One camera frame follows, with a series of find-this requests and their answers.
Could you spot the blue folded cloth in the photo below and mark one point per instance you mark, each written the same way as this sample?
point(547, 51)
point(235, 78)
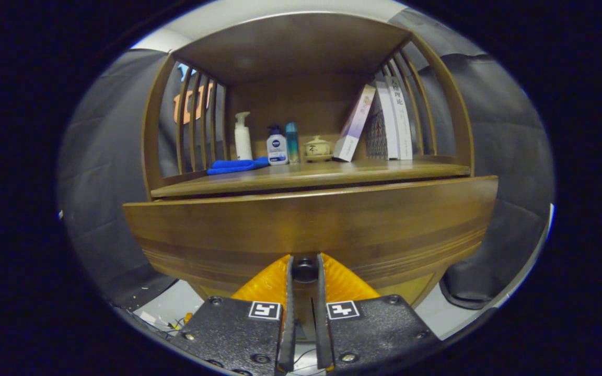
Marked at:
point(235, 166)

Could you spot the brown wooden drawer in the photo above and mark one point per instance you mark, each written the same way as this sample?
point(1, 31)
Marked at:
point(306, 224)

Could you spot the white bottle blue cap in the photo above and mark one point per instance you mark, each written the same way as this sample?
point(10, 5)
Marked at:
point(277, 149)

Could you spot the dark patterned book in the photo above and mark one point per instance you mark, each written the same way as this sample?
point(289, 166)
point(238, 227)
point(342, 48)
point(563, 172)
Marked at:
point(377, 133)

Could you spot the plain white book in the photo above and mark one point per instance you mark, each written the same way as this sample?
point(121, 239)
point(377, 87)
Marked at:
point(389, 130)

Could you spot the brown wooden cabinet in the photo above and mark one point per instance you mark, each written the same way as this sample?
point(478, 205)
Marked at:
point(290, 47)

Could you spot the beige lidded tea cup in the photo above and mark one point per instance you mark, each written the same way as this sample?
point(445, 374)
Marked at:
point(317, 149)

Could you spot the wooden countertop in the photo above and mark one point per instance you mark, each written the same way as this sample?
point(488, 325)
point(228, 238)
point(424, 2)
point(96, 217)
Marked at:
point(306, 176)

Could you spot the teal blue bottle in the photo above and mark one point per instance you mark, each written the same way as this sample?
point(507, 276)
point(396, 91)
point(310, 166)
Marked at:
point(292, 143)

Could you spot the white pump bottle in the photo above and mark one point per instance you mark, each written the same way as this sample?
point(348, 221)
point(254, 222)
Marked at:
point(243, 141)

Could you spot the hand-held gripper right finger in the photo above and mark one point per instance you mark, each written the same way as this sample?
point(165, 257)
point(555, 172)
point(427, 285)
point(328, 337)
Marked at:
point(374, 334)

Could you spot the white book black lettering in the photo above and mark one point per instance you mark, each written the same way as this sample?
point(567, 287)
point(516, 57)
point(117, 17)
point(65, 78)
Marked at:
point(404, 125)

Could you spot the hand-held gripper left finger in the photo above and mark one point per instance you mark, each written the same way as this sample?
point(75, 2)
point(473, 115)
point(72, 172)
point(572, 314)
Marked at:
point(238, 334)

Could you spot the purple and white book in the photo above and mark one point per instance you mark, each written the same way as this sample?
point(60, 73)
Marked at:
point(354, 125)

